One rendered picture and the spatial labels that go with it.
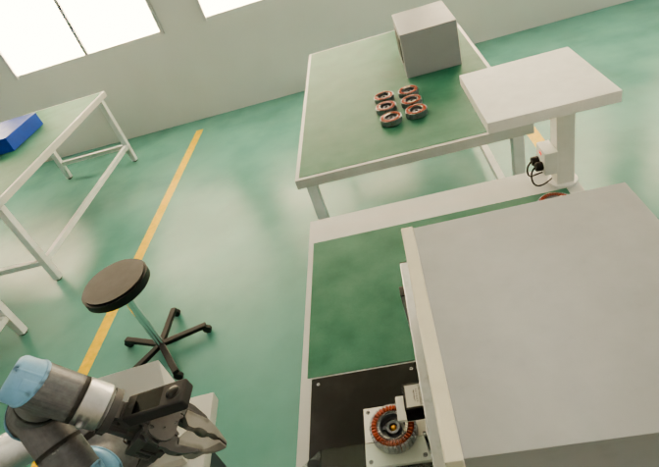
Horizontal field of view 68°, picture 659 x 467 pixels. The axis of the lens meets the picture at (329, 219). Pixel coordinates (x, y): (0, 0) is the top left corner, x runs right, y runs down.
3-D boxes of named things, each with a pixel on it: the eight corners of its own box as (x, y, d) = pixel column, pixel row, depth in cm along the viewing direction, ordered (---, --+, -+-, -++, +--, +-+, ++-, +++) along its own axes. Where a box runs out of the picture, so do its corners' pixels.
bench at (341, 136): (336, 289, 274) (294, 181, 231) (334, 137, 422) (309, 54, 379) (538, 249, 255) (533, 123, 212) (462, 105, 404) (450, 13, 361)
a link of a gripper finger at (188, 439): (214, 455, 89) (166, 440, 86) (228, 441, 86) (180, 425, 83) (210, 473, 86) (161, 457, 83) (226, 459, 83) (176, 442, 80)
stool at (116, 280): (108, 392, 261) (44, 325, 229) (137, 322, 301) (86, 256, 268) (201, 376, 252) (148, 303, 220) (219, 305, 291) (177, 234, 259)
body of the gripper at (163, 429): (169, 424, 90) (104, 402, 85) (188, 402, 85) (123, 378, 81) (156, 466, 83) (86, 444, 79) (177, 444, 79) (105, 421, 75)
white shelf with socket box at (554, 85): (499, 246, 160) (486, 123, 134) (473, 185, 189) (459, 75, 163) (612, 224, 154) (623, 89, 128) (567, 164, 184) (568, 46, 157)
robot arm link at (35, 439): (26, 471, 82) (41, 452, 75) (-10, 416, 83) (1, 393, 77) (72, 440, 88) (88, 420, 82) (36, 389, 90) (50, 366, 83)
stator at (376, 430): (374, 458, 113) (370, 450, 111) (371, 414, 122) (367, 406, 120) (422, 452, 111) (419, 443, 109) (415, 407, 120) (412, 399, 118)
